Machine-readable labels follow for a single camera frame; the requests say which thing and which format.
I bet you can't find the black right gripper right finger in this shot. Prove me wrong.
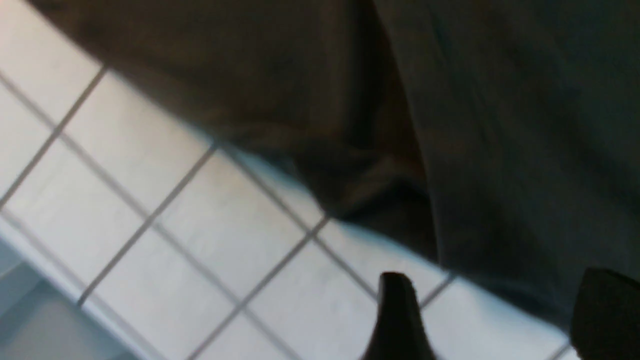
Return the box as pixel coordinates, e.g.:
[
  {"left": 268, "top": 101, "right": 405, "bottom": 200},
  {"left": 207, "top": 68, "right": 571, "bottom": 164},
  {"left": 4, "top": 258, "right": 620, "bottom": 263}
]
[{"left": 570, "top": 268, "right": 640, "bottom": 360}]

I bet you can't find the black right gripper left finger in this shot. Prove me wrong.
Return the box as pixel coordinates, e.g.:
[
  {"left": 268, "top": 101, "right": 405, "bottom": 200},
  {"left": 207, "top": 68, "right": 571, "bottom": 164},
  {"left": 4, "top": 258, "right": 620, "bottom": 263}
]
[{"left": 361, "top": 272, "right": 437, "bottom": 360}]

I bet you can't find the dark gray long-sleeved shirt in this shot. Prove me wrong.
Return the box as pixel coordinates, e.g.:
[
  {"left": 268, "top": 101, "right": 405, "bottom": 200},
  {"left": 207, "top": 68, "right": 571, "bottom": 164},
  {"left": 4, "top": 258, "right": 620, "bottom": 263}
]
[{"left": 30, "top": 0, "right": 639, "bottom": 330}]

